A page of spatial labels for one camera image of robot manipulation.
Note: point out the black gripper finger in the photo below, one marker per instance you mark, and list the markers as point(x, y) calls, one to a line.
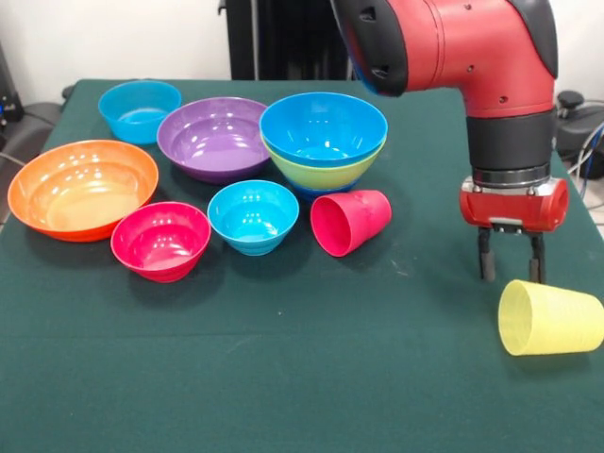
point(537, 259)
point(487, 255)

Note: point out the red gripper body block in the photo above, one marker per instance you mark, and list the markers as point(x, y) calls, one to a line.
point(514, 207)

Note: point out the yellow cup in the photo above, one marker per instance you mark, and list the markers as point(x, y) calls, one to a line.
point(557, 321)

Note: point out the green bowl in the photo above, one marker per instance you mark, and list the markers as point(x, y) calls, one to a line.
point(325, 174)

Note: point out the large blue bowl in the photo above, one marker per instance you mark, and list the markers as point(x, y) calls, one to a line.
point(323, 122)

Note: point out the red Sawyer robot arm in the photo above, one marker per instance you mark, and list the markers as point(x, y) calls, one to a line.
point(472, 47)

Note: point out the grey round floor base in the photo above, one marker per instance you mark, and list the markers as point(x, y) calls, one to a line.
point(582, 122)
point(33, 118)

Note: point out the pink cup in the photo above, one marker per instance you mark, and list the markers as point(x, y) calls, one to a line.
point(351, 224)

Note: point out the small dark blue bowl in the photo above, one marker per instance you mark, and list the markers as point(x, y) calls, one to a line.
point(311, 191)

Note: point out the dark green table cloth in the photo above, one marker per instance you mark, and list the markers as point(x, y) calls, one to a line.
point(302, 377)

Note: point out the small cyan bowl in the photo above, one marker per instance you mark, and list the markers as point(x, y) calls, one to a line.
point(253, 217)

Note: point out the purple bowl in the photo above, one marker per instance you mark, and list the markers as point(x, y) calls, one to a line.
point(212, 141)

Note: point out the pink bowl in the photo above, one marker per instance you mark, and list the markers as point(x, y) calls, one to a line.
point(160, 240)

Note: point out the translucent blue bowl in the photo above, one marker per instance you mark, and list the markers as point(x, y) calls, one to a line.
point(134, 111)

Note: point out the orange bowl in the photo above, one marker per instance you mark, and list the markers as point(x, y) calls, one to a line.
point(80, 189)

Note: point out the dark equipment unit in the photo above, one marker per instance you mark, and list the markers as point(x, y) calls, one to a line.
point(8, 104)

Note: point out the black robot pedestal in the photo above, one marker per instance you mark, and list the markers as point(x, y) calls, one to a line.
point(283, 38)

